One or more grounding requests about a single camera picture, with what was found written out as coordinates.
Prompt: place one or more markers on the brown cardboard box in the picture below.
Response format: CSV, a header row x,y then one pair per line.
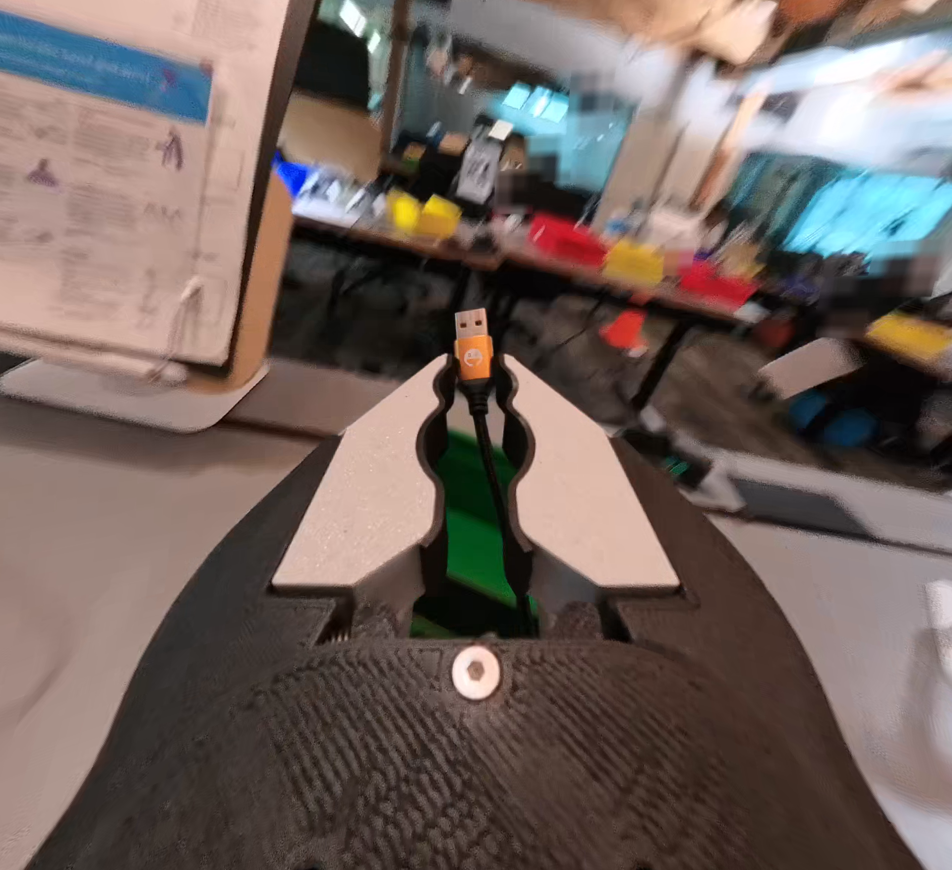
x,y
335,137

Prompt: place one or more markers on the green plastic bin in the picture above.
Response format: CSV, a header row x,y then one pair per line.
x,y
465,513

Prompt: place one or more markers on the black white marker sign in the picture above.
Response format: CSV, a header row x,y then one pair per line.
x,y
476,170

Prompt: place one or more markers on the orange traffic cone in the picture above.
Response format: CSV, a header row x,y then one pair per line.
x,y
625,330

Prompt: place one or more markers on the white instruction sheet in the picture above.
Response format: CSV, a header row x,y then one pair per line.
x,y
245,29

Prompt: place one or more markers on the wooden table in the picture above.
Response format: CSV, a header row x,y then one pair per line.
x,y
513,261

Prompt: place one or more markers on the blue header laminated sheet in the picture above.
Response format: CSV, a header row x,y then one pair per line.
x,y
89,163

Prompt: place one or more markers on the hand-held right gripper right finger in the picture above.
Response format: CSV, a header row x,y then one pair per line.
x,y
587,505

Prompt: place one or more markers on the yellow plastic bin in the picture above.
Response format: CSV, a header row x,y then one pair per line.
x,y
632,261
907,338
439,215

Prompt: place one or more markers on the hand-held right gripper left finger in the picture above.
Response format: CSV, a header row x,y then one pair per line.
x,y
364,505

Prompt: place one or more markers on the wooden document stand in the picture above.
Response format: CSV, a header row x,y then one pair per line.
x,y
264,290

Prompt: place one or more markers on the red plastic bin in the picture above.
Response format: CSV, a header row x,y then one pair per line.
x,y
718,284
565,241

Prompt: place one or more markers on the blue plastic bin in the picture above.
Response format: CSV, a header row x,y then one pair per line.
x,y
290,174

